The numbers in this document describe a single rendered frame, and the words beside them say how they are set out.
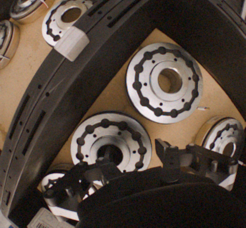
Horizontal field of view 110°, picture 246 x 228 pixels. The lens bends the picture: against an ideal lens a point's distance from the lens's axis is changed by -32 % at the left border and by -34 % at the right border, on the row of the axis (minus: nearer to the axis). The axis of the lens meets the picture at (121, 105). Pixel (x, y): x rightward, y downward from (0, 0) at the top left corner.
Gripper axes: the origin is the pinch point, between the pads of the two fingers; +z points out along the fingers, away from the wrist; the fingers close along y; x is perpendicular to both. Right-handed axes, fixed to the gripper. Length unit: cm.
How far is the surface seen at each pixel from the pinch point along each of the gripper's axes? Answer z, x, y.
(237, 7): 3.3, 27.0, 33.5
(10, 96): 3.3, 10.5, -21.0
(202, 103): 3.2, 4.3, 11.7
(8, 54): 1.8, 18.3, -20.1
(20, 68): 3.3, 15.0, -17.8
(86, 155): 0.6, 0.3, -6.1
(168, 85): 3.2, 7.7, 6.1
